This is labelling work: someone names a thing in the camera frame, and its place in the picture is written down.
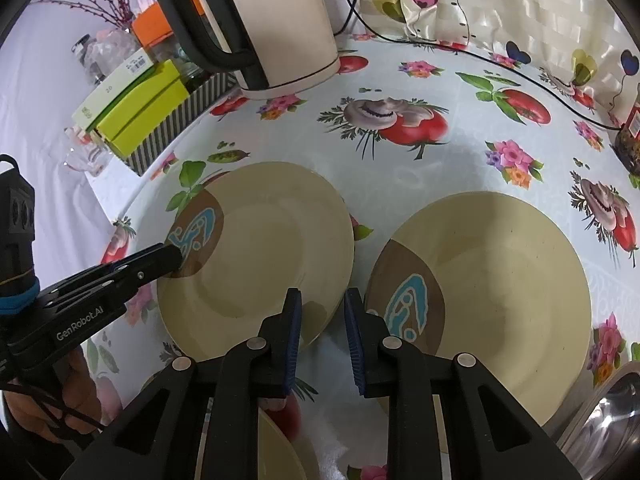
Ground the white electric kettle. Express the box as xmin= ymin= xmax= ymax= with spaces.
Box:
xmin=157 ymin=0 xmax=340 ymax=100

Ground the lime green box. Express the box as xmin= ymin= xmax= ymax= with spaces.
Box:
xmin=96 ymin=60 xmax=189 ymax=159

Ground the glass mug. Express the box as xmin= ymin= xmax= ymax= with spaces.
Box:
xmin=64 ymin=126 xmax=112 ymax=177

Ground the left hand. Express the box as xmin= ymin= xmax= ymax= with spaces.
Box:
xmin=2 ymin=349 xmax=104 ymax=443

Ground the beige plate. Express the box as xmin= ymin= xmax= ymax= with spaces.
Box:
xmin=156 ymin=162 xmax=355 ymax=361
xmin=258 ymin=410 xmax=307 ymax=480
xmin=364 ymin=192 xmax=591 ymax=425

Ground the heart pattern curtain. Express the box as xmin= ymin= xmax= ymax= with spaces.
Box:
xmin=359 ymin=0 xmax=639 ymax=119

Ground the red label jar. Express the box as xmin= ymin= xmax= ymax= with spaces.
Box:
xmin=614 ymin=99 xmax=640 ymax=177

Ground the striped tray box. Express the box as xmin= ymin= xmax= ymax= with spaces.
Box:
xmin=122 ymin=74 xmax=238 ymax=176

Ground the white green slim box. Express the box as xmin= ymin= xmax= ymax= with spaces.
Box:
xmin=72 ymin=48 xmax=154 ymax=131

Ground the orange box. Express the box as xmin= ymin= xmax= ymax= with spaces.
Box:
xmin=131 ymin=0 xmax=204 ymax=49

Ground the steel bowl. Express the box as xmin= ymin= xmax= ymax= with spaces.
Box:
xmin=558 ymin=361 xmax=639 ymax=479

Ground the beige plate bottom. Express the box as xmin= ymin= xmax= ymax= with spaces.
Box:
xmin=258 ymin=410 xmax=307 ymax=480

